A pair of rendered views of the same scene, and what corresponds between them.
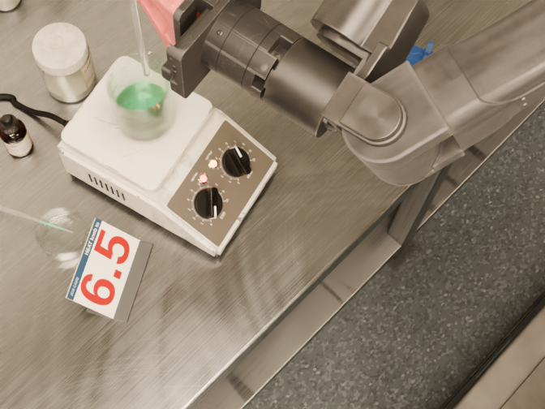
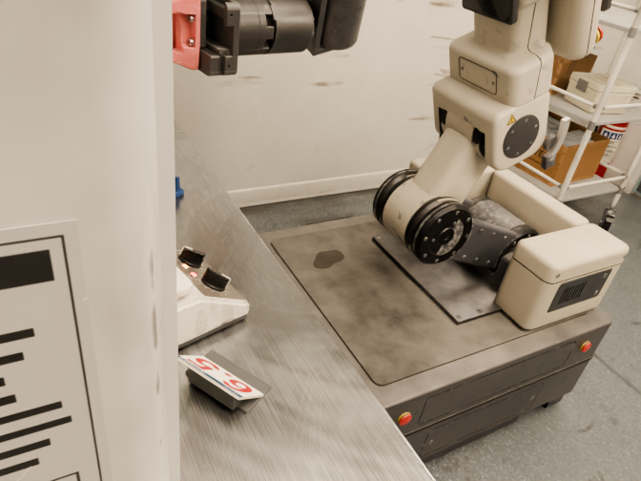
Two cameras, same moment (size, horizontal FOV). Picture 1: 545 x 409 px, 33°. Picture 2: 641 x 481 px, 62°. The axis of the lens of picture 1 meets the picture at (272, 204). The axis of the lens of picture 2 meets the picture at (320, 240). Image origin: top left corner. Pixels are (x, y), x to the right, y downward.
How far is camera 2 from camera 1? 0.70 m
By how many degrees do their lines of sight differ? 53
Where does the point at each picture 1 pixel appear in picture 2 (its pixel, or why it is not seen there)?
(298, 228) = (248, 274)
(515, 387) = (338, 336)
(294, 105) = (296, 17)
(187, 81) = (235, 50)
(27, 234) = not seen: hidden behind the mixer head
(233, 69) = (251, 21)
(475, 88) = not seen: outside the picture
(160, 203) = (199, 297)
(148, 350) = (302, 382)
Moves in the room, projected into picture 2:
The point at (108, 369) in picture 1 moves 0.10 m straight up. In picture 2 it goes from (307, 413) to (320, 348)
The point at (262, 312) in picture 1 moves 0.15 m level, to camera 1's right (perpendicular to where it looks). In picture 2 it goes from (300, 309) to (341, 256)
